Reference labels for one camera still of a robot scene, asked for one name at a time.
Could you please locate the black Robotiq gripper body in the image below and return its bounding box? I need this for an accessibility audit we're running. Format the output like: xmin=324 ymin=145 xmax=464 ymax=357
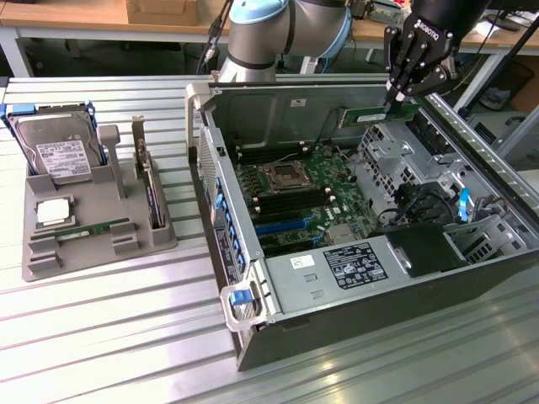
xmin=401 ymin=0 xmax=492 ymax=58

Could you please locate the green RAM stick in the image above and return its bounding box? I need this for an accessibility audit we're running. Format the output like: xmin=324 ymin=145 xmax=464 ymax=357
xmin=337 ymin=101 xmax=423 ymax=129
xmin=30 ymin=215 xmax=130 ymax=244

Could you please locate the black RAM slot bank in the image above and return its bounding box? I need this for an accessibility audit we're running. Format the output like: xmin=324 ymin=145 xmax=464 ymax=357
xmin=251 ymin=188 xmax=326 ymax=216
xmin=236 ymin=141 xmax=313 ymax=166

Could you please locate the black tripod pole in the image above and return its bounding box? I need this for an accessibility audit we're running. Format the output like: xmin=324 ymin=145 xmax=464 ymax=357
xmin=457 ymin=16 xmax=539 ymax=120

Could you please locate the metal disk bay cage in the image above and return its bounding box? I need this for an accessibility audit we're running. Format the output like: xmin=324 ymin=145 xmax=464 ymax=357
xmin=355 ymin=123 xmax=424 ymax=214

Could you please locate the blue disk bay lever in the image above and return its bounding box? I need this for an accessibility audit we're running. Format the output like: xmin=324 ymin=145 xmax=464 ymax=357
xmin=458 ymin=188 xmax=472 ymax=223

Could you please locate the green motherboard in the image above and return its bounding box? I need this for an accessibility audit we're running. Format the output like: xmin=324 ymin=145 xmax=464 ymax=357
xmin=229 ymin=141 xmax=380 ymax=258

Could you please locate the silver chipset heatsink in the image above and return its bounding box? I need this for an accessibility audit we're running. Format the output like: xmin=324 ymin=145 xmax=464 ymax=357
xmin=325 ymin=224 xmax=360 ymax=246

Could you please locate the blue expansion slot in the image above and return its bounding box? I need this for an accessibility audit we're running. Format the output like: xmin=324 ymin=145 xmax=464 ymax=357
xmin=254 ymin=218 xmax=315 ymax=237

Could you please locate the grey power supply unit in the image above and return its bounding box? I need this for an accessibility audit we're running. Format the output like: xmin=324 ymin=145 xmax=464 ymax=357
xmin=261 ymin=222 xmax=469 ymax=317

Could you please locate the open black PC case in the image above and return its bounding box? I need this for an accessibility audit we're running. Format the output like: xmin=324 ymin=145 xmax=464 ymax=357
xmin=184 ymin=79 xmax=539 ymax=374

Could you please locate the cardboard box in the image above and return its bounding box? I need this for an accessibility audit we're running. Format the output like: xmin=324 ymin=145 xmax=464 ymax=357
xmin=125 ymin=0 xmax=200 ymax=27

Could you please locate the blue case release latch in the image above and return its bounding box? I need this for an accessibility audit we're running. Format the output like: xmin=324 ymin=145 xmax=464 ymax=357
xmin=228 ymin=289 xmax=253 ymax=307

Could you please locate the grey parts rack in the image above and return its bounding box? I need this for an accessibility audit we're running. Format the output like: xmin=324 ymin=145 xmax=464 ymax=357
xmin=20 ymin=123 xmax=179 ymax=284

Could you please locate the hard disk in blue caddy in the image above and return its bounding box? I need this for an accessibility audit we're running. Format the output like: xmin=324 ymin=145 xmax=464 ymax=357
xmin=0 ymin=99 xmax=105 ymax=185

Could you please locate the silver CPU chip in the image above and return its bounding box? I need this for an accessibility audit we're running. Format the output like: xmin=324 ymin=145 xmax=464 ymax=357
xmin=35 ymin=199 xmax=77 ymax=227

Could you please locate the wooden desk with white frame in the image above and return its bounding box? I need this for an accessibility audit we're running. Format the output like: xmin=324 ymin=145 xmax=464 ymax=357
xmin=351 ymin=8 xmax=539 ymax=111
xmin=0 ymin=0 xmax=232 ymax=77

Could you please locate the black wire bundle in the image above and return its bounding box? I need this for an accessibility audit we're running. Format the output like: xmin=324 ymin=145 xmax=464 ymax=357
xmin=377 ymin=179 xmax=458 ymax=233

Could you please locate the CPU socket with metal frame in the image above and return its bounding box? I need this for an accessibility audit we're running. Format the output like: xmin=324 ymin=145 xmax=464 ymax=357
xmin=257 ymin=161 xmax=305 ymax=196

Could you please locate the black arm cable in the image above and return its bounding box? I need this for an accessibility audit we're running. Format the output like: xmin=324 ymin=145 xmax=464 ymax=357
xmin=196 ymin=0 xmax=233 ymax=65

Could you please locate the graphics card with metal bracket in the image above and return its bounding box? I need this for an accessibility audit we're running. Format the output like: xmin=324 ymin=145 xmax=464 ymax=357
xmin=131 ymin=115 xmax=166 ymax=231

